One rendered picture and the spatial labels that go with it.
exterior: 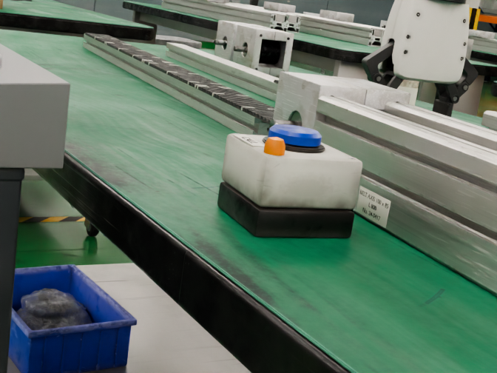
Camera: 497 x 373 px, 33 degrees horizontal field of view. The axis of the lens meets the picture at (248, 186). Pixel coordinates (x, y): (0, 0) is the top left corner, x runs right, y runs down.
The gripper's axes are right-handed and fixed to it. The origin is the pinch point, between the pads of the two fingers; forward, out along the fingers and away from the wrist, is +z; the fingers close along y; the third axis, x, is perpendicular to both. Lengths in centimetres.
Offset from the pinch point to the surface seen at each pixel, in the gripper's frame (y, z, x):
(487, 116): 5.0, -4.0, 19.9
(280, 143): 34.9, -2.9, 34.8
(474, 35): -290, -5, -363
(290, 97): 24.0, -3.4, 13.4
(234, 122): 21.1, 2.9, -6.5
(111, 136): 38.4, 3.9, 1.6
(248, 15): -103, -1, -300
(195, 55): 2, 2, -76
